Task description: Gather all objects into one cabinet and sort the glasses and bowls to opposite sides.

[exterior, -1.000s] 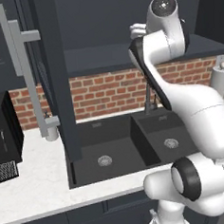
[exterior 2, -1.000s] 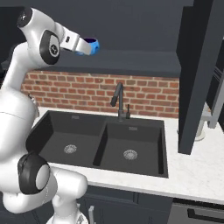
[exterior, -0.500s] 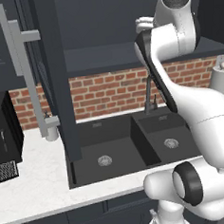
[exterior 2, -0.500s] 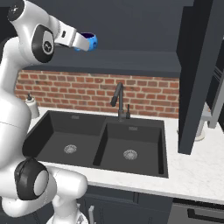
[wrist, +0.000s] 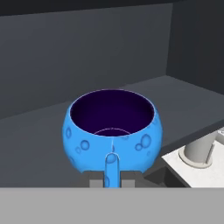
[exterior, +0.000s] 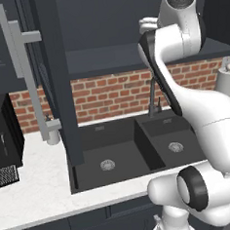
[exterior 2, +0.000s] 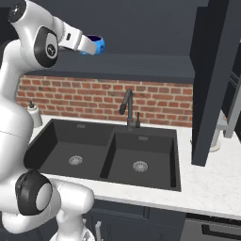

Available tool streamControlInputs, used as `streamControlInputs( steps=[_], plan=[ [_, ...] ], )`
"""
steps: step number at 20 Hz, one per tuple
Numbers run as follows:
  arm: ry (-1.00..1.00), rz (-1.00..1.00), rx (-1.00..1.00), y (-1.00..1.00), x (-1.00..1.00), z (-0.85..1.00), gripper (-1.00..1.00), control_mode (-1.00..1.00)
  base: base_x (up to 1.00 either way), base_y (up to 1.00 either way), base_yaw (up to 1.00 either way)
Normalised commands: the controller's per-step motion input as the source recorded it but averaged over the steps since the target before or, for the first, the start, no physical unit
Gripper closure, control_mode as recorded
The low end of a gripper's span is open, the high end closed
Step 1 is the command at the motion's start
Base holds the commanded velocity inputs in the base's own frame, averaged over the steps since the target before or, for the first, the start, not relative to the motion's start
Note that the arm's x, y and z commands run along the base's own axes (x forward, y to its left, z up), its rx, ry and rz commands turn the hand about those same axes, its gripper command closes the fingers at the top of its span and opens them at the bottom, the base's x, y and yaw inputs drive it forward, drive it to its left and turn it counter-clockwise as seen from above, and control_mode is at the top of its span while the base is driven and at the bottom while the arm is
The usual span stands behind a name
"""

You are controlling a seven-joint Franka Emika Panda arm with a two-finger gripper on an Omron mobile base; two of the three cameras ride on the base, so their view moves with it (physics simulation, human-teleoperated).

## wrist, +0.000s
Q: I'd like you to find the blue bubbled mug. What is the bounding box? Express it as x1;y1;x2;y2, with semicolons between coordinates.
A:
61;88;163;189

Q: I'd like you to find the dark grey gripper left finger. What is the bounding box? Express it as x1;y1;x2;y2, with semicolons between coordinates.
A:
81;171;106;189

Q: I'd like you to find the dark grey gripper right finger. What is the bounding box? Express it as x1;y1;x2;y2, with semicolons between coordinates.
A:
119;170;161;189

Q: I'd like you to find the dark grey open cabinet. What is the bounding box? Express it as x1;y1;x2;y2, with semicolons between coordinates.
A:
0;0;224;189

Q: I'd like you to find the grey sink tap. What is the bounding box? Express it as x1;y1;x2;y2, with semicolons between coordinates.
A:
178;127;224;169

